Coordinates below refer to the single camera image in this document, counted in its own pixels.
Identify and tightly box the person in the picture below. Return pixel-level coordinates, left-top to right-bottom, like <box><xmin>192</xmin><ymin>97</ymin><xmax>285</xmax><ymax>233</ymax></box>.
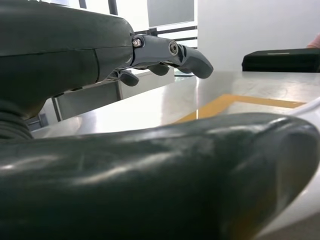
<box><xmin>306</xmin><ymin>33</ymin><xmax>320</xmax><ymax>50</ymax></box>

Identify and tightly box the yellow tape frame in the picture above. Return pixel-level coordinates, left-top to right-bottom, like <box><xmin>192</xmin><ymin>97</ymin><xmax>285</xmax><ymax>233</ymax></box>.
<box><xmin>174</xmin><ymin>93</ymin><xmax>307</xmax><ymax>124</ymax></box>

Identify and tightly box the black flat case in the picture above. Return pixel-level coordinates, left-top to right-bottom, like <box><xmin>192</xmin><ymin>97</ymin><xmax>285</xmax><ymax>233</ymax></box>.
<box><xmin>242</xmin><ymin>48</ymin><xmax>320</xmax><ymax>73</ymax></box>

